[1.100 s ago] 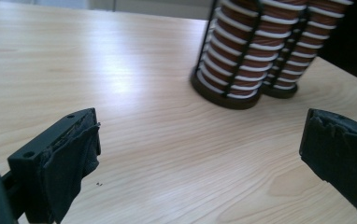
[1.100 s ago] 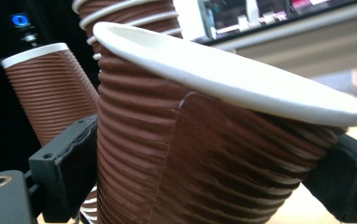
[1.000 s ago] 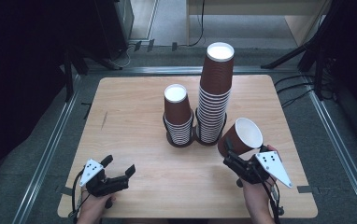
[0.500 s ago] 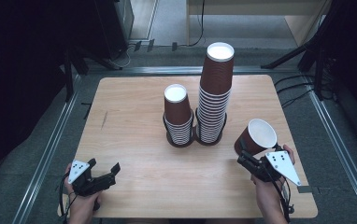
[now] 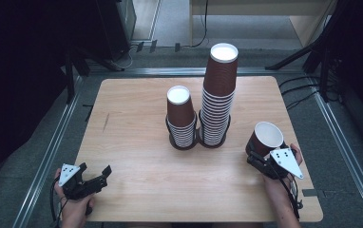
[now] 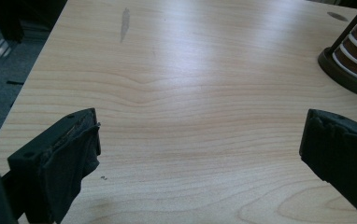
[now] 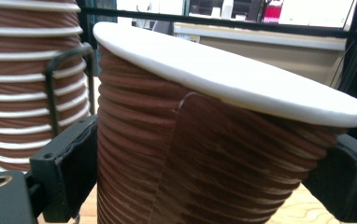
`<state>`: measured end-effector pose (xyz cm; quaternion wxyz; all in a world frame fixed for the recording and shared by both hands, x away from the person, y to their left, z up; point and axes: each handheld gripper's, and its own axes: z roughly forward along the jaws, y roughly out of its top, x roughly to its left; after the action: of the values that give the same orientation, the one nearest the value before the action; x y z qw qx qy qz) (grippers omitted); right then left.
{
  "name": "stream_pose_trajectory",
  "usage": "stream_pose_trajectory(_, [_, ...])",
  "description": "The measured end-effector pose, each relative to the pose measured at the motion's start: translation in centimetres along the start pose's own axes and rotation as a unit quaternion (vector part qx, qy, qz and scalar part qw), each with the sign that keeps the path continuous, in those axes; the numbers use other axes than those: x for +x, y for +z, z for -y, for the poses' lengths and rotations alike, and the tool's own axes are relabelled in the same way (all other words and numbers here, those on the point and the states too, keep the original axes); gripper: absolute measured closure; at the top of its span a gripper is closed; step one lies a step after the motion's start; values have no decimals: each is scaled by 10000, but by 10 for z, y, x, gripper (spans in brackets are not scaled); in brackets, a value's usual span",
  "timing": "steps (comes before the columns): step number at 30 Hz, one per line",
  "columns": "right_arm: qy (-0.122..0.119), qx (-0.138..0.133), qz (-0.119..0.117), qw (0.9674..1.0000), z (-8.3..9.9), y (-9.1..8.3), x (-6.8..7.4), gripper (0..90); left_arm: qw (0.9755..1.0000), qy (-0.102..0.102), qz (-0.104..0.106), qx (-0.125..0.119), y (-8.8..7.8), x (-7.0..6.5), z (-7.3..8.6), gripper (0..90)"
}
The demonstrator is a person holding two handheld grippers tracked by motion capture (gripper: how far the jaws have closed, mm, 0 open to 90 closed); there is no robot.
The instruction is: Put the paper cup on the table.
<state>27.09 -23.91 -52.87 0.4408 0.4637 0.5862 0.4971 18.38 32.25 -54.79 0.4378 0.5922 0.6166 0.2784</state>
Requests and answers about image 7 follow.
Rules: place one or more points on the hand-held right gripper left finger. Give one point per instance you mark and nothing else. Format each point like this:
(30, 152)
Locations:
(70, 161)

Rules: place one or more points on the black horizontal bar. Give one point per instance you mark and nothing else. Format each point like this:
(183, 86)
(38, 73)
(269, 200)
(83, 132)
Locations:
(229, 24)

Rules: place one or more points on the tall stack of paper cups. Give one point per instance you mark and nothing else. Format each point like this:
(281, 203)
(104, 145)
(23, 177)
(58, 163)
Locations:
(17, 93)

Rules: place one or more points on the beige desk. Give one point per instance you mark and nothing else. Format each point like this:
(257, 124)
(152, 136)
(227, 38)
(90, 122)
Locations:
(260, 53)

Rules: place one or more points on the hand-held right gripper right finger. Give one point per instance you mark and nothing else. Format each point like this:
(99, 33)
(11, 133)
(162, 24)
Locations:
(348, 180)

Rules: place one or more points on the brown ribbed paper cup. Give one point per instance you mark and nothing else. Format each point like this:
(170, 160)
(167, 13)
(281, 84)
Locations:
(198, 140)

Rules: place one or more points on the red box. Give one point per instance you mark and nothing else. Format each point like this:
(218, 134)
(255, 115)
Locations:
(272, 12)

